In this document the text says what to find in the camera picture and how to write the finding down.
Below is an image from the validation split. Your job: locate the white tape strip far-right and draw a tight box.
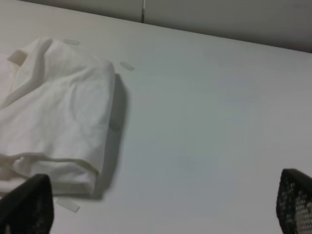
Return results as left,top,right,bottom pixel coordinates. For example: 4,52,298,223
120,61,135,71

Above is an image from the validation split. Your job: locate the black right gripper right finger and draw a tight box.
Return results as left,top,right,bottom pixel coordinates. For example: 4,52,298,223
276,169,312,234

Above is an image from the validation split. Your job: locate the white short sleeve t-shirt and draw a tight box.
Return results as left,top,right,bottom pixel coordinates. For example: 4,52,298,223
0,38,115,195

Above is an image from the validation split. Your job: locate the white tape strip near-right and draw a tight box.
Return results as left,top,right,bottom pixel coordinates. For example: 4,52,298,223
56,197,80,213

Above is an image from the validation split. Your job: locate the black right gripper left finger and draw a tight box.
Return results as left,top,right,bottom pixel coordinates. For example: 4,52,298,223
0,174,54,234

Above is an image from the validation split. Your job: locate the white tape strip far-centre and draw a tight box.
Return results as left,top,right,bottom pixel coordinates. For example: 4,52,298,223
63,39,80,45

